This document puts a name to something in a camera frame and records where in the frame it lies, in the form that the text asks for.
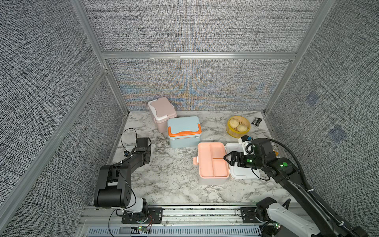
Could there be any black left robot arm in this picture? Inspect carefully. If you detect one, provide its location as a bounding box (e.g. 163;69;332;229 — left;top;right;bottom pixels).
94;137;152;222

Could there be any pink first aid box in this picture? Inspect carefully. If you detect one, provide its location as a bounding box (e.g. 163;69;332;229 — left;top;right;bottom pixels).
148;97;177;133

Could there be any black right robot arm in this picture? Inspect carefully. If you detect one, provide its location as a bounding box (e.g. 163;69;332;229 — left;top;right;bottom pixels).
224;135;368;237

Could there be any pink tray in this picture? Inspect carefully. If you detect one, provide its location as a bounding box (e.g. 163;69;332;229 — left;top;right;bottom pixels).
193;142;230;185

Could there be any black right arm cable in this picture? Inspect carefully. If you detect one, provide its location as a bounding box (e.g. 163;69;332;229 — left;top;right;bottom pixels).
251;138;314;190

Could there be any blue orange first aid box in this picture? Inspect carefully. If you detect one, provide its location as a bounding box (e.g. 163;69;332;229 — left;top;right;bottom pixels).
167;116;202;149

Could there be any beige bun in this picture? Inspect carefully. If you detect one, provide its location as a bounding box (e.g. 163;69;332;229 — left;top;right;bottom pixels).
236;124;248;132
229;118;240;129

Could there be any yellow bamboo steamer basket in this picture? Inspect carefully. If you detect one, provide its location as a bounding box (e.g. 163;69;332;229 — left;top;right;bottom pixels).
226;116;251;138

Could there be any aluminium front rail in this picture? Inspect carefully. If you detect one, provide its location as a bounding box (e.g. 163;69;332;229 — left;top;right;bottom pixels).
75;203;263;237

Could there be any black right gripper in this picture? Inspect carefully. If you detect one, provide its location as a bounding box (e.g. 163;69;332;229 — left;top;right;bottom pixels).
223;151;266;172

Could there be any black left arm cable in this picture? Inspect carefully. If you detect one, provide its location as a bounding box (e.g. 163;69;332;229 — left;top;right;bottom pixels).
119;127;138;158

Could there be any small black wrapper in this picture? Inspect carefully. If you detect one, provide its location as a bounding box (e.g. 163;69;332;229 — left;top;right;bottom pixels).
251;118;263;127

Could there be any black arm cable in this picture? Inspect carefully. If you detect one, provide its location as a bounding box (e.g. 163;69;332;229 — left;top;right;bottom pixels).
251;138;314;190
119;127;138;158

